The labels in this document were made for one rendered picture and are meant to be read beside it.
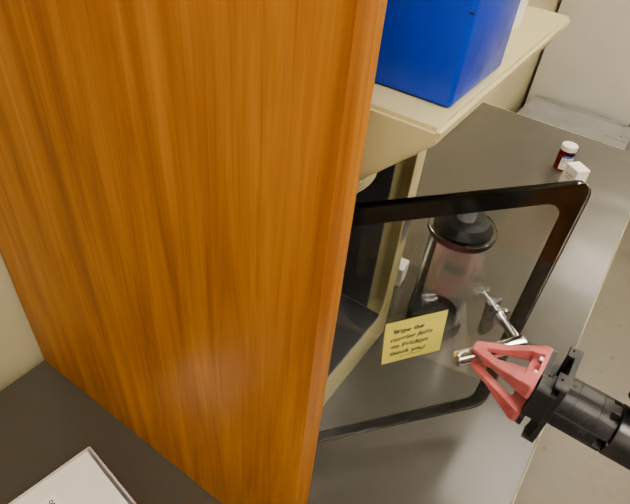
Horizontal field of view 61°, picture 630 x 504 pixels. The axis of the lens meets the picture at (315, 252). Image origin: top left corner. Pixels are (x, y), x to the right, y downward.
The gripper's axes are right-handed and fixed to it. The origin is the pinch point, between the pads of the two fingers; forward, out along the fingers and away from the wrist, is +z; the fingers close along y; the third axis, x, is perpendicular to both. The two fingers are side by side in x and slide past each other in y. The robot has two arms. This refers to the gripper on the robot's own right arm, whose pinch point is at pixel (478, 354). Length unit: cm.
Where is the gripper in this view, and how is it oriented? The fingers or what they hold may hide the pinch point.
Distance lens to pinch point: 64.4
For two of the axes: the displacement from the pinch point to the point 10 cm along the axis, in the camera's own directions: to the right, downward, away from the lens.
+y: 0.9, -7.4, -6.6
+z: -8.1, -4.4, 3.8
